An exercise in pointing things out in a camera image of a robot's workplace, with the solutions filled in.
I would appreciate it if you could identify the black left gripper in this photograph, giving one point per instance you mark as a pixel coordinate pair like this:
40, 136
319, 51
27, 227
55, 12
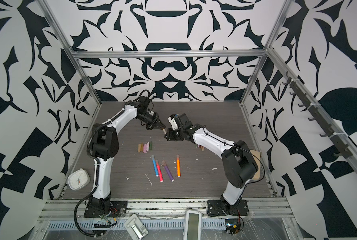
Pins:
157, 121

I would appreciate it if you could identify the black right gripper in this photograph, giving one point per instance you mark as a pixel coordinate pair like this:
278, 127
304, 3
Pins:
170, 133

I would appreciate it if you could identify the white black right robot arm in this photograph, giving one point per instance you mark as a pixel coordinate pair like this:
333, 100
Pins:
239, 164

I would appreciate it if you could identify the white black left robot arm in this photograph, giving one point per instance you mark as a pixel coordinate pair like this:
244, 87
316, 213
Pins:
103, 146

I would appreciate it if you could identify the blue highlighter pen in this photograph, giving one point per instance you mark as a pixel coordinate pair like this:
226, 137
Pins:
155, 166

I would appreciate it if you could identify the orange highlighter pen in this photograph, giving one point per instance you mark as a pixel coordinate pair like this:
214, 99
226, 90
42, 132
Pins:
178, 166

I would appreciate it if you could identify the purple highlighter pen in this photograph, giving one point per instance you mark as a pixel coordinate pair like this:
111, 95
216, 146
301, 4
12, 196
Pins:
168, 171

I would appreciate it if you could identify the pink red highlighter pen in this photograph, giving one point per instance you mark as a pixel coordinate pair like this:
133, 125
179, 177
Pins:
159, 171

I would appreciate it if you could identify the beige foam block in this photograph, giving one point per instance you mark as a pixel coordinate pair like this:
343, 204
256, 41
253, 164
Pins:
256, 157

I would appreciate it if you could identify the white square clock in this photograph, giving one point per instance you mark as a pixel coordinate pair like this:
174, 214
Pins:
78, 180

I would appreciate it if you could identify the white rectangular tablet device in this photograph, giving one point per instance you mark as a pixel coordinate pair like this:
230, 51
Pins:
192, 225

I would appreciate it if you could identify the small circuit board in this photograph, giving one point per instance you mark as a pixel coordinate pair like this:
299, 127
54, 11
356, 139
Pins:
234, 226

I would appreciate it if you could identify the white clamp bracket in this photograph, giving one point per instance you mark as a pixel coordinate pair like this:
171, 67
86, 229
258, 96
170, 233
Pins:
135, 228

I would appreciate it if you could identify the black wall hook rail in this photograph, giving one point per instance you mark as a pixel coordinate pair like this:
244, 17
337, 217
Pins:
319, 115

